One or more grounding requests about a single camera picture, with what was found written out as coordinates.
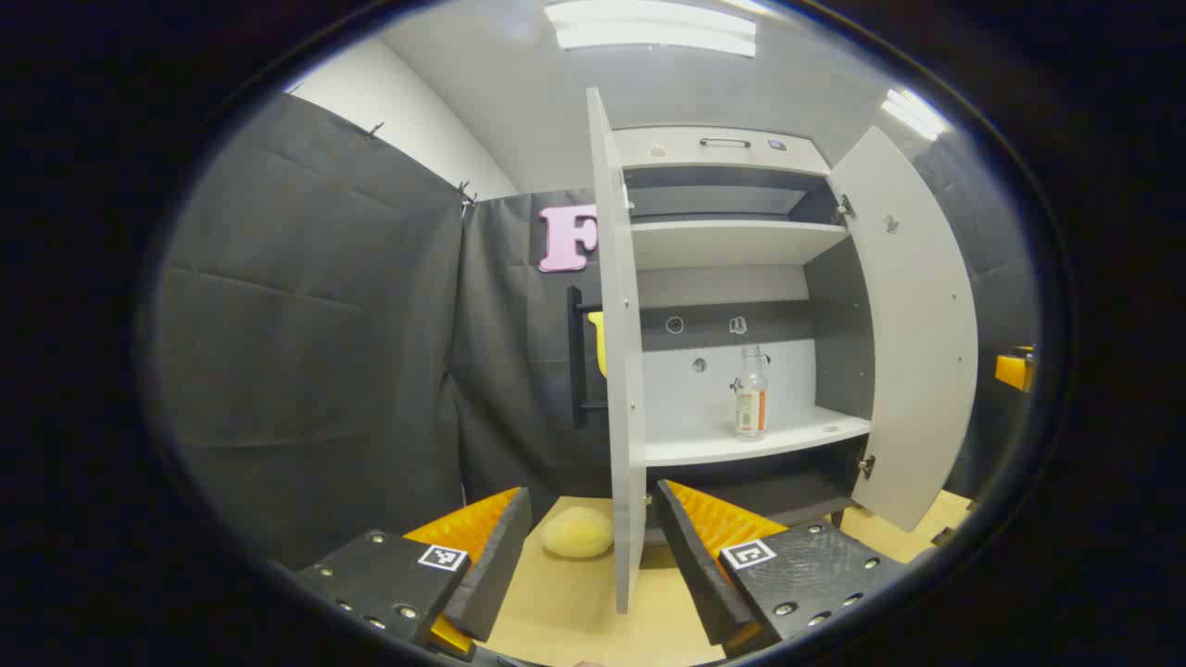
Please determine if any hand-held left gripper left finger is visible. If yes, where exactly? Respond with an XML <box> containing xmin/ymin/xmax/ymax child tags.
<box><xmin>295</xmin><ymin>486</ymin><xmax>534</xmax><ymax>661</ymax></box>

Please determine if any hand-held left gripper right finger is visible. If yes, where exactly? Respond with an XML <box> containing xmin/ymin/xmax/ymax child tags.
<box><xmin>655</xmin><ymin>479</ymin><xmax>914</xmax><ymax>661</ymax></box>

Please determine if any clear glass bottle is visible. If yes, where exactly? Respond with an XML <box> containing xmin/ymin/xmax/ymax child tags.
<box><xmin>734</xmin><ymin>345</ymin><xmax>770</xmax><ymax>442</ymax></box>

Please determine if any grey and white cabinet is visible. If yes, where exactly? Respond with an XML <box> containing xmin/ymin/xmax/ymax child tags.
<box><xmin>612</xmin><ymin>125</ymin><xmax>877</xmax><ymax>547</ymax></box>

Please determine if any light grey cabinet drawer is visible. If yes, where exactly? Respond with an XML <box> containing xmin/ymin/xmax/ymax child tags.
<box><xmin>613</xmin><ymin>125</ymin><xmax>832</xmax><ymax>177</ymax></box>

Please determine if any yellow round sponge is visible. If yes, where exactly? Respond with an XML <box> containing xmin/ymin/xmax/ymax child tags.
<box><xmin>540</xmin><ymin>506</ymin><xmax>615</xmax><ymax>560</ymax></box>

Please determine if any small ceiling light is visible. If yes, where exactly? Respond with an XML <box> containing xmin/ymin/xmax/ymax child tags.
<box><xmin>880</xmin><ymin>88</ymin><xmax>951</xmax><ymax>142</ymax></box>

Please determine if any black backdrop cloth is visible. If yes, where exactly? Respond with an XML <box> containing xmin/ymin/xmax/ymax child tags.
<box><xmin>153</xmin><ymin>91</ymin><xmax>1039</xmax><ymax>571</ymax></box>

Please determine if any large ceiling light panel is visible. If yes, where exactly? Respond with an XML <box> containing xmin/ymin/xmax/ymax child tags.
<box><xmin>544</xmin><ymin>0</ymin><xmax>758</xmax><ymax>58</ymax></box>

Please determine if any black left door handle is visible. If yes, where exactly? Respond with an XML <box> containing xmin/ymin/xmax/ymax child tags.
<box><xmin>566</xmin><ymin>286</ymin><xmax>610</xmax><ymax>430</ymax></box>

